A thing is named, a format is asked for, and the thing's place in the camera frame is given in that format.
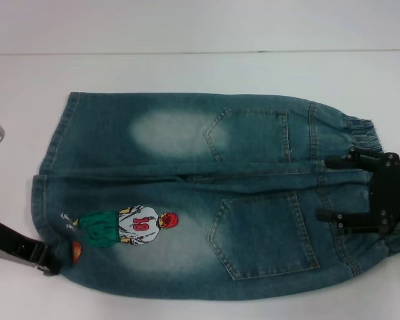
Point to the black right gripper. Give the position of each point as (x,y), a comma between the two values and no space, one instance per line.
(395,196)

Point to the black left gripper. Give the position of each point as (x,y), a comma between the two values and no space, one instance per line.
(6,236)

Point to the blue denim shorts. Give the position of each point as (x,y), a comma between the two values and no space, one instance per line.
(186,186)

